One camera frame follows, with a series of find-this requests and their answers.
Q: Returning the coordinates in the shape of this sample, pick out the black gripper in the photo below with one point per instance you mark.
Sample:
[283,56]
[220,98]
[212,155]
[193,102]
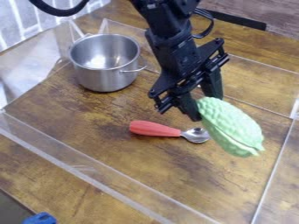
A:
[188,66]

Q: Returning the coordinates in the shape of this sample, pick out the green bitter gourd toy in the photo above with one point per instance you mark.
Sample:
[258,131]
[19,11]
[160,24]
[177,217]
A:
[234,130]

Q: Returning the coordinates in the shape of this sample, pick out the silver metal pot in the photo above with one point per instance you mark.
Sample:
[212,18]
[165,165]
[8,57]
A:
[107,61]

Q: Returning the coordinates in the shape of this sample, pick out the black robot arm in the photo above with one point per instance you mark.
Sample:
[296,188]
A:
[168,16]

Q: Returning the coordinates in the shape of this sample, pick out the blue object at corner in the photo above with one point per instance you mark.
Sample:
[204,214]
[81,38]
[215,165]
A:
[40,218]

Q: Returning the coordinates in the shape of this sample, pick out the clear acrylic barrier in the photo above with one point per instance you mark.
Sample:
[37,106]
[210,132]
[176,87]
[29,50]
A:
[72,162]

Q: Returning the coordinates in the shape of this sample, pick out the red handled metal spoon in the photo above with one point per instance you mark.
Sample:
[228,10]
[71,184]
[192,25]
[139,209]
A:
[195,135]

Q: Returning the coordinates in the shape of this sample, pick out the black strip on wall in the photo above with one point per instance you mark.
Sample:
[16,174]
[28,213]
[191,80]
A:
[238,20]

